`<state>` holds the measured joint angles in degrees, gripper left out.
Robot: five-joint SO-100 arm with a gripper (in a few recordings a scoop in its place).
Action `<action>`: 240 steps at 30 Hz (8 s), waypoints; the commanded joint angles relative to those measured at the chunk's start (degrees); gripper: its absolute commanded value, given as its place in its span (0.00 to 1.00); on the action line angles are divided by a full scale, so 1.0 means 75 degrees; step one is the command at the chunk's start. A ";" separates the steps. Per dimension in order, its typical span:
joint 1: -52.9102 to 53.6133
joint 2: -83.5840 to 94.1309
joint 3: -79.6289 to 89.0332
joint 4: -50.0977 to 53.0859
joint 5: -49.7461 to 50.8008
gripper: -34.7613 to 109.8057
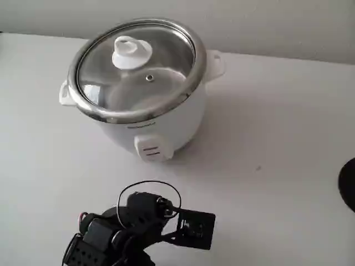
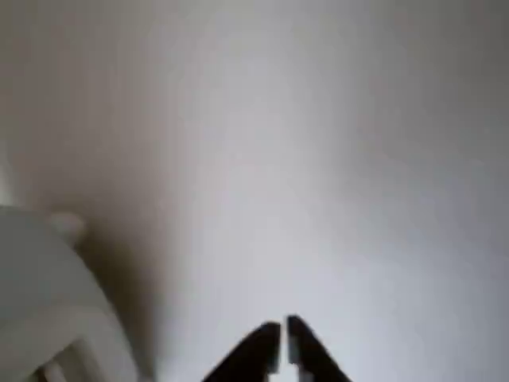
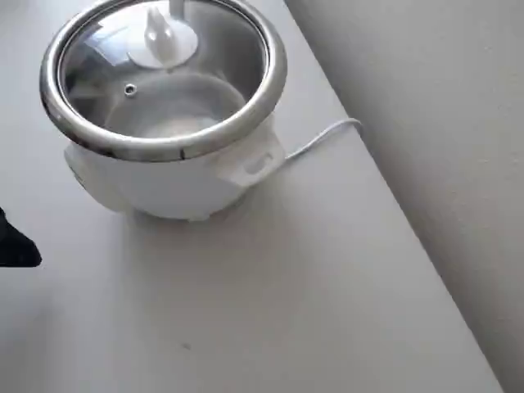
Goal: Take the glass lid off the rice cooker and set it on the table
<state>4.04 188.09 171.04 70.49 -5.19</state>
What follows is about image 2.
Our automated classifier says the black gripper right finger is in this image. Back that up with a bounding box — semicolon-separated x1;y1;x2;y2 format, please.
286;314;352;382

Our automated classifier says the white appliance body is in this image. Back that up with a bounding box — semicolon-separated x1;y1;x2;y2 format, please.
0;205;155;382

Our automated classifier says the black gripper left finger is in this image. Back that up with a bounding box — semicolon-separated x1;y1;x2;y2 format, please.
203;322;282;382

